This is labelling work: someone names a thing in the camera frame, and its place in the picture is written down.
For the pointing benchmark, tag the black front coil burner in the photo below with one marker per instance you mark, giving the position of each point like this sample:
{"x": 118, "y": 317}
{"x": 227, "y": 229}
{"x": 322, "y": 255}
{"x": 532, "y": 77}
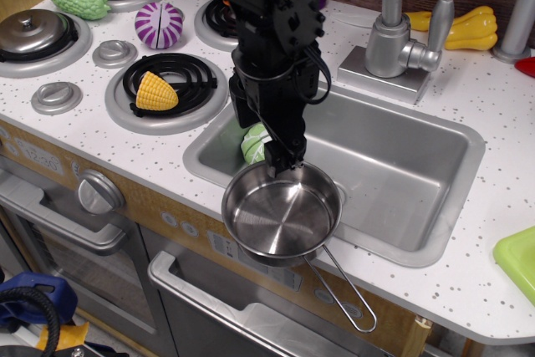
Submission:
{"x": 192, "y": 79}

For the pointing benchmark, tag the silver oven dial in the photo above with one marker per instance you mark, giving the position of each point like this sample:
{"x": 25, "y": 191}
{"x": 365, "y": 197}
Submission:
{"x": 97, "y": 194}

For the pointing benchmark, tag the blue clamp tool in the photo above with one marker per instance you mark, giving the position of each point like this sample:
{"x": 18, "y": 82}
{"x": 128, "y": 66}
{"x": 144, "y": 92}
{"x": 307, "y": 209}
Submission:
{"x": 34, "y": 298}

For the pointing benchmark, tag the yellow toy corn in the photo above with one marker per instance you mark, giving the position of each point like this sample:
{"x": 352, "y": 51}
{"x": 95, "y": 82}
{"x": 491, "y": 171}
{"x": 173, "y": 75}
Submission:
{"x": 155, "y": 94}

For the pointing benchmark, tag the yellow cloth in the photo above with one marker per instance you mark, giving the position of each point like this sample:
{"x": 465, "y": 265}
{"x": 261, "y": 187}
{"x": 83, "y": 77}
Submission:
{"x": 69, "y": 336}

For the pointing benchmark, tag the yellow toy pepper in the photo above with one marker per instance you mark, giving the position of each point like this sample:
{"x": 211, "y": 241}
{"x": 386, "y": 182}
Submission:
{"x": 476, "y": 30}

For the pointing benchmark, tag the silver dishwasher door handle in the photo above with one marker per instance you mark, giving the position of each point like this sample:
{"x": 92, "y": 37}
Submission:
{"x": 215, "y": 312}

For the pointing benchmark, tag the grey stove knob middle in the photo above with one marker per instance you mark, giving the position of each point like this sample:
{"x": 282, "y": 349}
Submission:
{"x": 114, "y": 54}

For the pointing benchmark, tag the black rear coil burner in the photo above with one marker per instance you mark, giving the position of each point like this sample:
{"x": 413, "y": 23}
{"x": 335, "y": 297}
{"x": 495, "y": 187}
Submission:
{"x": 221, "y": 19}

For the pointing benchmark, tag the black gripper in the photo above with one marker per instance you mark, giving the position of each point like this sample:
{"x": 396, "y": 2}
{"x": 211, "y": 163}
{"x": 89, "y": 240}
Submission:
{"x": 276, "y": 99}

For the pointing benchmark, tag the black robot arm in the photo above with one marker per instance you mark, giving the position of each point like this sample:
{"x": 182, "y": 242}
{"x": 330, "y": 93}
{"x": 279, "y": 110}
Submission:
{"x": 277, "y": 65}

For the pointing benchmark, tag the grey stove knob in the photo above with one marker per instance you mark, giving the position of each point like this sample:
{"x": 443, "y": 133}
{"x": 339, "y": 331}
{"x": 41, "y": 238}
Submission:
{"x": 114, "y": 54}
{"x": 56, "y": 98}

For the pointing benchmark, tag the silver oven door handle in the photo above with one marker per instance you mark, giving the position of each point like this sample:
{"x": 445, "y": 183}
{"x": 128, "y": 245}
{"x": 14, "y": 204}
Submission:
{"x": 25, "y": 199}

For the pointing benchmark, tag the black coil burner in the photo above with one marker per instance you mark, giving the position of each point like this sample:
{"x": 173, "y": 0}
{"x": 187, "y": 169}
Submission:
{"x": 221, "y": 19}
{"x": 192, "y": 79}

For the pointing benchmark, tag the green toy bitter gourd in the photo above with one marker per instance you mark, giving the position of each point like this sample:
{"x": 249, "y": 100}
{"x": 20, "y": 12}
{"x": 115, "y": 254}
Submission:
{"x": 86, "y": 9}

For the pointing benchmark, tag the red toy item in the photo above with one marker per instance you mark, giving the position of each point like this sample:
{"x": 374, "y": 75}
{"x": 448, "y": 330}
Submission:
{"x": 526, "y": 66}

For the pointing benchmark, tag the silver toy faucet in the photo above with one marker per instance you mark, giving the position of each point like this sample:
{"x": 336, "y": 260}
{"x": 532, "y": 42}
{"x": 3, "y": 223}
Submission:
{"x": 393, "y": 63}

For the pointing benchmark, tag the green toy cabbage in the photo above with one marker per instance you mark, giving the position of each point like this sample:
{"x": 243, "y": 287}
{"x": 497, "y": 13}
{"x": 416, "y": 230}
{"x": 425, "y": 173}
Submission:
{"x": 253, "y": 144}

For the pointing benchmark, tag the grey stove knob left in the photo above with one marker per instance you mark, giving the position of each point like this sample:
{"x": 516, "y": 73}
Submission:
{"x": 56, "y": 98}

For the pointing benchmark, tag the grey post right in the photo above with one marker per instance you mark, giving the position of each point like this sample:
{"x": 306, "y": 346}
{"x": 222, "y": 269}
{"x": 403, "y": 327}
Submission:
{"x": 513, "y": 46}

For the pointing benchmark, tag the lime green plastic plate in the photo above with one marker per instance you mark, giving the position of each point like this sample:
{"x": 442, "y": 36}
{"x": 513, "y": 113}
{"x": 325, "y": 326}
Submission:
{"x": 515, "y": 256}

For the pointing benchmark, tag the silver toy sink basin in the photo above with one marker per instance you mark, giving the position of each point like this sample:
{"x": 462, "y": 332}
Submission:
{"x": 403, "y": 176}

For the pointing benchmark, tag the steel pan with wire handle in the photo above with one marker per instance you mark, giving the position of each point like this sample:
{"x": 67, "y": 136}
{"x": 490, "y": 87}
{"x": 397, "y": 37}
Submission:
{"x": 287, "y": 220}

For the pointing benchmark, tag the purple striped toy onion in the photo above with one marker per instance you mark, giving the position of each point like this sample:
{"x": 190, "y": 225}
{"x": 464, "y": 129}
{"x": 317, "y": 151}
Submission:
{"x": 159, "y": 25}

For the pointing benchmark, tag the steel pot lid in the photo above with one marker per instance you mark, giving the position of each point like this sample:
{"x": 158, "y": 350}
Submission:
{"x": 36, "y": 34}

